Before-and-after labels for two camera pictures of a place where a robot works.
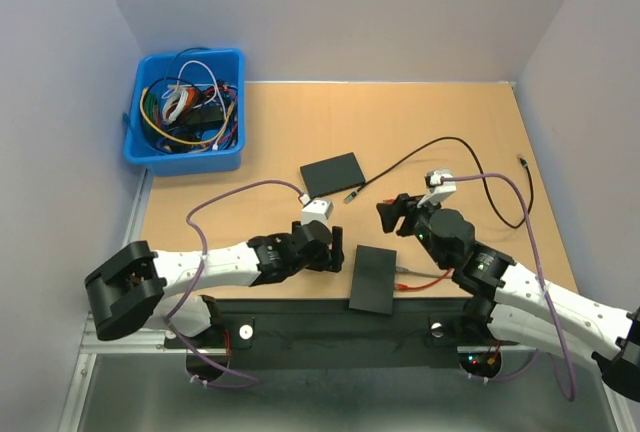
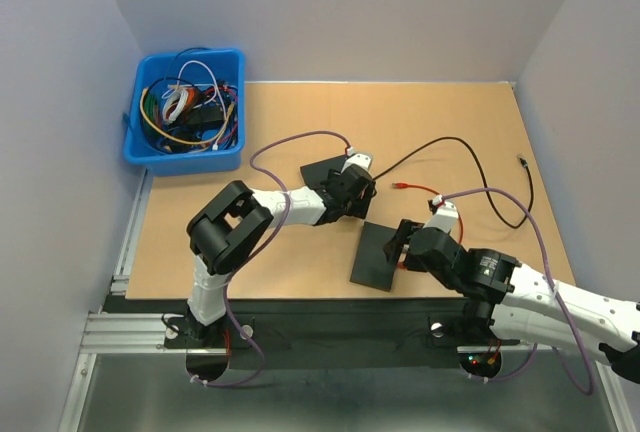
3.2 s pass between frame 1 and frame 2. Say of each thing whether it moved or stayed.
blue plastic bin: stayed
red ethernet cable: moved
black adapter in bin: stayed
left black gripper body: moved
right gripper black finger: moved
